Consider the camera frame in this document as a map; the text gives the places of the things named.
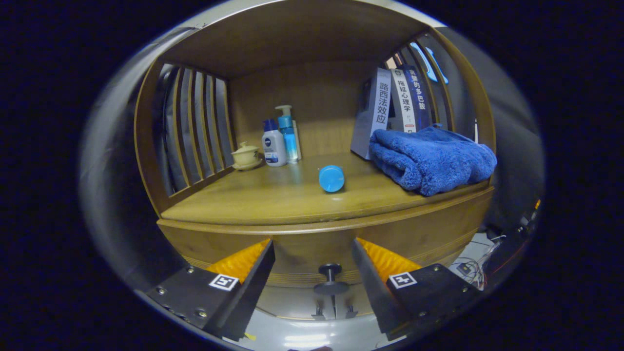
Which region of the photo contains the white lotion bottle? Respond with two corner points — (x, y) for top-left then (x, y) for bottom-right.
(261, 119), (288, 167)

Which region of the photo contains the wooden cabinet door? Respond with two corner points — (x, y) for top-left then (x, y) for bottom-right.
(335, 285), (378, 318)

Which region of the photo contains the grey book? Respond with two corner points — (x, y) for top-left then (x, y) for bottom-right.
(351, 67), (392, 160)

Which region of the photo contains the cream lidded teacup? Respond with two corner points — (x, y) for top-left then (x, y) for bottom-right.
(231, 141), (264, 171)

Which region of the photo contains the dark blue book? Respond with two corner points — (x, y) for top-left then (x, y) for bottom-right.
(402, 65), (432, 131)

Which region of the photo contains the blue and white tube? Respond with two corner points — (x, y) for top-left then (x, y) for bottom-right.
(318, 165), (346, 193)

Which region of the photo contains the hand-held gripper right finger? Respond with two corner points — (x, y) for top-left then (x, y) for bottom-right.
(352, 237), (481, 342)

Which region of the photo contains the white book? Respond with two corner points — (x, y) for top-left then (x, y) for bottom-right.
(389, 68), (417, 134)

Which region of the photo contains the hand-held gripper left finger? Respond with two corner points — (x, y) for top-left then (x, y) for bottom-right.
(145, 238), (276, 342)

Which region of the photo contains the blue folded towel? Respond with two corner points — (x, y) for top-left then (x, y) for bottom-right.
(369, 123), (498, 197)

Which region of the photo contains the blue pump bottle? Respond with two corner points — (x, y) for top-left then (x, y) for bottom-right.
(274, 105), (302, 164)

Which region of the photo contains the wooden countertop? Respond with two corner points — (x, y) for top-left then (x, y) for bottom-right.
(160, 152), (490, 226)

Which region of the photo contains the wooden drawer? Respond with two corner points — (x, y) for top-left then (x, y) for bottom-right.
(157, 188), (495, 295)

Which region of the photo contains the wooden cabinet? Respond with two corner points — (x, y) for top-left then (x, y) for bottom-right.
(134, 0), (498, 321)

